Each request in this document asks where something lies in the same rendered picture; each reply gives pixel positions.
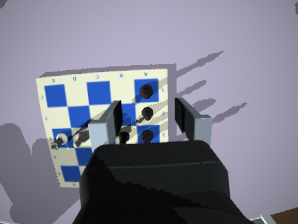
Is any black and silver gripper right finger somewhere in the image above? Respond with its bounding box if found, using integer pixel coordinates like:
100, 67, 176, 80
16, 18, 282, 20
175, 97, 213, 146

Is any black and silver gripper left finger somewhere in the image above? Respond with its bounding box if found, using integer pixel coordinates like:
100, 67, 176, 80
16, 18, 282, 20
88, 100, 123, 153

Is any blue and cream chessboard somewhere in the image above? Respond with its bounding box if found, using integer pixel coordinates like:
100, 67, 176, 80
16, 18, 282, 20
36, 69, 168, 188

